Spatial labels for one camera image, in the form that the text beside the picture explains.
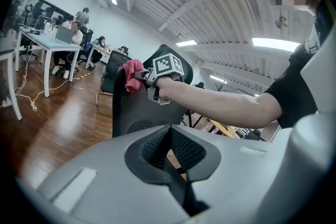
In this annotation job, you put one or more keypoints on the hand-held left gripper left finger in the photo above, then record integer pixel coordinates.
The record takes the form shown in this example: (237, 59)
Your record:
(105, 181)

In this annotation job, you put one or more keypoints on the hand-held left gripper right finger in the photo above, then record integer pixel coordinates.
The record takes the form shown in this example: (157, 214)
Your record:
(241, 175)

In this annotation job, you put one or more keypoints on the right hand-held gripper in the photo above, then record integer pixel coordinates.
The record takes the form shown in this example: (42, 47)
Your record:
(168, 65)

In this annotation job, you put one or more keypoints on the pink cloth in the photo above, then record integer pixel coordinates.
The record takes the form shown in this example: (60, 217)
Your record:
(131, 73)

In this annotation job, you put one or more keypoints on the person's right forearm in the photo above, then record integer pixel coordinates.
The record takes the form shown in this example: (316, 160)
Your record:
(231, 107)

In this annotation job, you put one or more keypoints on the person's right hand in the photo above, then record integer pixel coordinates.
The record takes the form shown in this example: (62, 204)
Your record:
(169, 89)

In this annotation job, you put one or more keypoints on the black office chair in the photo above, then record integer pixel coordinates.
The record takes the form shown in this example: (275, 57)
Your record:
(115, 63)
(88, 36)

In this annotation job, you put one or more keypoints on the black mesh chair headrest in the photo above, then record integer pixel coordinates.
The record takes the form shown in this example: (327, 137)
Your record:
(162, 48)

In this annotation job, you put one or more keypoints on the wooden desk white legs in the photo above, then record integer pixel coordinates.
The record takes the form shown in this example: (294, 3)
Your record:
(101, 49)

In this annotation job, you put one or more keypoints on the round wooden table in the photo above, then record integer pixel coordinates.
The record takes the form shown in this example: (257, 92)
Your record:
(223, 129)

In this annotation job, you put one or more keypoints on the white desk blue top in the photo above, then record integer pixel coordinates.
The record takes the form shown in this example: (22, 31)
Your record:
(63, 46)

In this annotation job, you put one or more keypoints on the grey laptop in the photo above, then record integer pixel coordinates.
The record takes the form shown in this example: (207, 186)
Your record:
(65, 34)

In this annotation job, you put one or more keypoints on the green bottle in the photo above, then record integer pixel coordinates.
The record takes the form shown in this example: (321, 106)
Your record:
(54, 32)

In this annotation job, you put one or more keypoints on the person's black t-shirt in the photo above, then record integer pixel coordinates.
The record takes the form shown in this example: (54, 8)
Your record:
(296, 81)

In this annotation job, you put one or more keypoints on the silver laptop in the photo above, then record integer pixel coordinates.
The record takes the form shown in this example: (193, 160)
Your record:
(42, 22)

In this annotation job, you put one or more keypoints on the grey desk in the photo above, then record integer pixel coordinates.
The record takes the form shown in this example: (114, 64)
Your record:
(11, 81)

